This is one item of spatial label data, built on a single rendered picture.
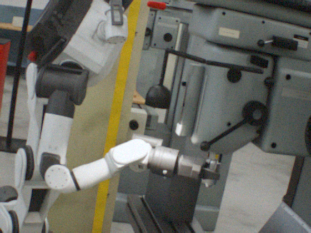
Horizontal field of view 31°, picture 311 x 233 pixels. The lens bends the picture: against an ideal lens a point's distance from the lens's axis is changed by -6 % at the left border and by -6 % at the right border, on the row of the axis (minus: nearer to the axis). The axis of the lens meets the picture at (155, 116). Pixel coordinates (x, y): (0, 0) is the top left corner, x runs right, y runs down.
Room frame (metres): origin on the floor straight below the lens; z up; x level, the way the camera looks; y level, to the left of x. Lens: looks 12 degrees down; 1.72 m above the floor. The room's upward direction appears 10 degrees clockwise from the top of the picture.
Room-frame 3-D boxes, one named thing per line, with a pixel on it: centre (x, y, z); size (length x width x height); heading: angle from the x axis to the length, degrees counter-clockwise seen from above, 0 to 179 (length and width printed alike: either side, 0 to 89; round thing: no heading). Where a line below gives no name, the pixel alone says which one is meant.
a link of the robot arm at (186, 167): (1.72, -0.11, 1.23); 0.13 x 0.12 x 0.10; 172
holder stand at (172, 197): (2.10, -0.11, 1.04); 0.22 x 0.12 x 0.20; 22
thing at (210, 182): (1.70, -0.20, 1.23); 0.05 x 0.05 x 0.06
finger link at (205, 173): (1.67, -0.19, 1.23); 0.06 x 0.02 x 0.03; 82
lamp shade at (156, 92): (1.63, 0.00, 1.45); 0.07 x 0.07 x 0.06
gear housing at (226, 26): (1.71, -0.24, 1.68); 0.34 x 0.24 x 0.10; 105
